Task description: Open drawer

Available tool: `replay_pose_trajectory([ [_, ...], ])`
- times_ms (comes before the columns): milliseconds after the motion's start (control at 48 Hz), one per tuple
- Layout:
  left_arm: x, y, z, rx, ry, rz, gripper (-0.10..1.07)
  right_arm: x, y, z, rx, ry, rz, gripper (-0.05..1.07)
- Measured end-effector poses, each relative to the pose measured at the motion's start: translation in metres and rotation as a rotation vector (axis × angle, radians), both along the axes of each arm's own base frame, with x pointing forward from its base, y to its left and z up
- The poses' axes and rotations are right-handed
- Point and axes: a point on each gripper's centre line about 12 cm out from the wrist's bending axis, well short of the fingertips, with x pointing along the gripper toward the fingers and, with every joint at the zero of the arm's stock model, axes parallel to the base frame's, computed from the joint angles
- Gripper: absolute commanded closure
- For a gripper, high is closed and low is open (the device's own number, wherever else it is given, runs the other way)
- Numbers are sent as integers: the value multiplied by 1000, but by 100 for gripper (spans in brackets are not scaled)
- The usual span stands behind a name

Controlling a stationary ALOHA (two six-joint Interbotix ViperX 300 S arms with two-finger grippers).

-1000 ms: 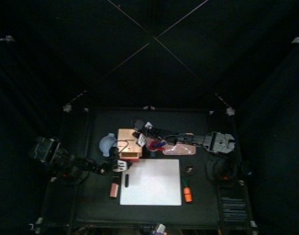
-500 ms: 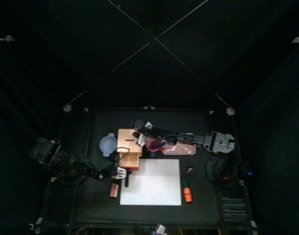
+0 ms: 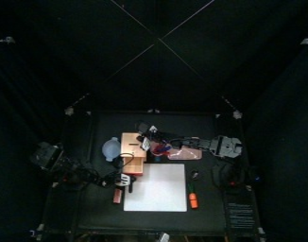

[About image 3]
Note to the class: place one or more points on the wooden drawer box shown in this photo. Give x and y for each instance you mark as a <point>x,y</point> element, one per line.
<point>134,165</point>

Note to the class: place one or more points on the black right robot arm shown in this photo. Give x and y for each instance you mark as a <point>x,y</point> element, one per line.
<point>222,146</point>

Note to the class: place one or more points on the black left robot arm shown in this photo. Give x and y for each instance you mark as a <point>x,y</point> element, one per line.
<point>77,171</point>

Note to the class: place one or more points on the red small object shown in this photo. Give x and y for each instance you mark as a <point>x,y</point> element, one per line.
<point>118,196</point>

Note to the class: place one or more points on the white flat board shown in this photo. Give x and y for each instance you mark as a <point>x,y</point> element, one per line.
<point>157,189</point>

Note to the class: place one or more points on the white text label sticker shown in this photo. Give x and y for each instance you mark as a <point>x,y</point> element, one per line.
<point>241,216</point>

